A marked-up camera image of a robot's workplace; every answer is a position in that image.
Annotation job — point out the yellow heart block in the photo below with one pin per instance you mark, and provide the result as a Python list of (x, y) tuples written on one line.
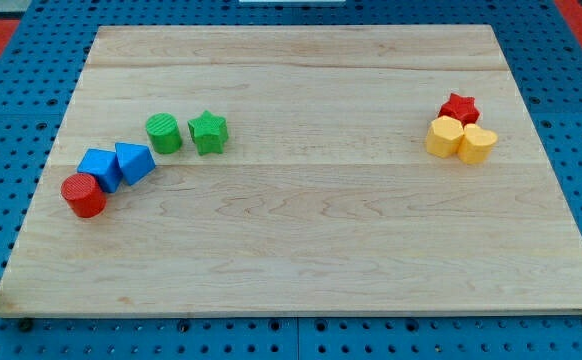
[(476, 145)]

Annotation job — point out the green star block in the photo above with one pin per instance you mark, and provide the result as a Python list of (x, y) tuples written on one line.
[(208, 132)]

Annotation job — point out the blue triangular prism block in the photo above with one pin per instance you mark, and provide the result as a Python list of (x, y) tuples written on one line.
[(135, 161)]

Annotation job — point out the wooden board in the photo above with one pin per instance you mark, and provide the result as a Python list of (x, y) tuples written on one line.
[(324, 202)]

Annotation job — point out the red star block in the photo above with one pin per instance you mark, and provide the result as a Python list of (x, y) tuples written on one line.
[(461, 108)]

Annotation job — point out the yellow hexagon block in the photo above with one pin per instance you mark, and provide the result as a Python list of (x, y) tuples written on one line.
[(444, 136)]

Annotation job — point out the green cylinder block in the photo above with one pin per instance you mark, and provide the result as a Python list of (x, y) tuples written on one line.
[(163, 132)]

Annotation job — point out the red cylinder block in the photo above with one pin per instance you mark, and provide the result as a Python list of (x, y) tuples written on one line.
[(83, 195)]

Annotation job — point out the blue cube block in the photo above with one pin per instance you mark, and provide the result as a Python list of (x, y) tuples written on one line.
[(103, 166)]

